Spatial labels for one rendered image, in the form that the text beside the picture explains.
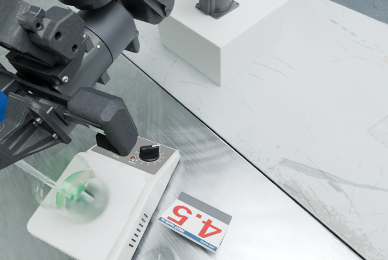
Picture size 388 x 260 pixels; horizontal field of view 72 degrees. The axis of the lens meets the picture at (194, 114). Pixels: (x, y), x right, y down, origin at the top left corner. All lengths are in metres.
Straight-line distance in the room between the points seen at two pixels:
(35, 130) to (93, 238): 0.17
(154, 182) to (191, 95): 0.22
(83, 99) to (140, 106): 0.36
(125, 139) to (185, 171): 0.26
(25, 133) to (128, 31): 0.14
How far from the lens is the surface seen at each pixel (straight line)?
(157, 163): 0.42
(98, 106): 0.20
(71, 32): 0.22
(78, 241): 0.39
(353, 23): 0.76
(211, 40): 0.50
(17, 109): 0.24
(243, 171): 0.47
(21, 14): 0.22
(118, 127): 0.21
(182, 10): 0.58
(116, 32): 0.29
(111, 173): 0.40
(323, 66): 0.63
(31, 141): 0.26
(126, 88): 0.60
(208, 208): 0.44
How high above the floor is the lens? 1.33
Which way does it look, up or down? 56 degrees down
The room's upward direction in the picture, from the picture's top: 9 degrees counter-clockwise
